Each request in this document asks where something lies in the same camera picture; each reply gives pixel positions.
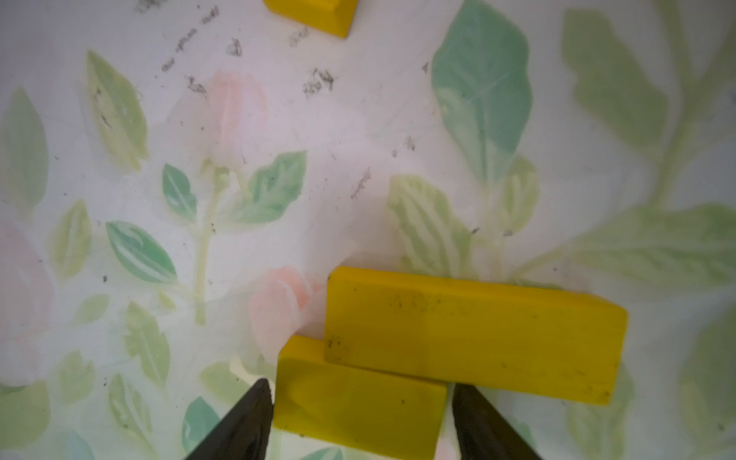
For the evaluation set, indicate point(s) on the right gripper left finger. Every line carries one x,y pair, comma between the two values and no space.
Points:
243,433

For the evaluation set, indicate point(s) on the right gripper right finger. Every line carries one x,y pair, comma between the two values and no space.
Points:
482,432

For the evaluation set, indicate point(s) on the yellow long block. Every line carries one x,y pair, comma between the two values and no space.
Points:
557,344
382,413

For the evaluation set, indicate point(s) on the yellow small block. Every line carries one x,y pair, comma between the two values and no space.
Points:
333,17

